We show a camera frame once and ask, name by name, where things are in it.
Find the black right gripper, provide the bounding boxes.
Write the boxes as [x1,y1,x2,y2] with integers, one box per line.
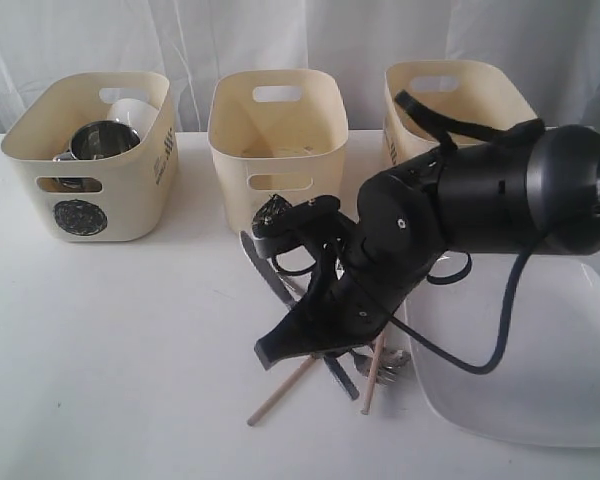
[254,169,443,370]

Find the steel table knife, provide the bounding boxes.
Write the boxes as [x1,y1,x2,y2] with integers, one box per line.
[239,231,360,401]

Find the steel spoon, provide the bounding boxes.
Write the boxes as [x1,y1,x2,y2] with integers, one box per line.
[279,272,413,376]

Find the wooden chopstick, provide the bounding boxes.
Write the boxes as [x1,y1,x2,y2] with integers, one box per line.
[360,330,386,415]
[246,357,316,427]

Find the steel fork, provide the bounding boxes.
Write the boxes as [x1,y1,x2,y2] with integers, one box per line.
[349,350,402,385]

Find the white round bowl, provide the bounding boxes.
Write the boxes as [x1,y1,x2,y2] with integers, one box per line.
[106,98,159,140]

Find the steel mug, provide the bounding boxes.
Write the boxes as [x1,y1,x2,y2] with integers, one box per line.
[53,120,141,162]

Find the stainless steel bowl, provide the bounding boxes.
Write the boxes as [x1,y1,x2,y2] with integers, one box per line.
[37,177,102,193]

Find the cream bin with triangle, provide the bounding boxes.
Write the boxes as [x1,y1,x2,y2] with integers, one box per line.
[207,69,349,233]

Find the cream bin with circle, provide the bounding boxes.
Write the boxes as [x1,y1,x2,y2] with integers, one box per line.
[1,71,178,243]

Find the white square plate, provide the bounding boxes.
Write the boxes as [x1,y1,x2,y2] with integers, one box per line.
[406,255,600,448]

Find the cream bin with square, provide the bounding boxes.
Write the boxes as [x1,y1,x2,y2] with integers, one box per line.
[383,60,537,166]

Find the white curtain backdrop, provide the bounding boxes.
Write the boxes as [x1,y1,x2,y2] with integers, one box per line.
[0,1,600,133]

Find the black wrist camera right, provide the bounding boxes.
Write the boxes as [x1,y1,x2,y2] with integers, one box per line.
[251,194,341,259]

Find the black camera cable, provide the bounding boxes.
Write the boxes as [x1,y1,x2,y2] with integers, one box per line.
[274,89,546,375]

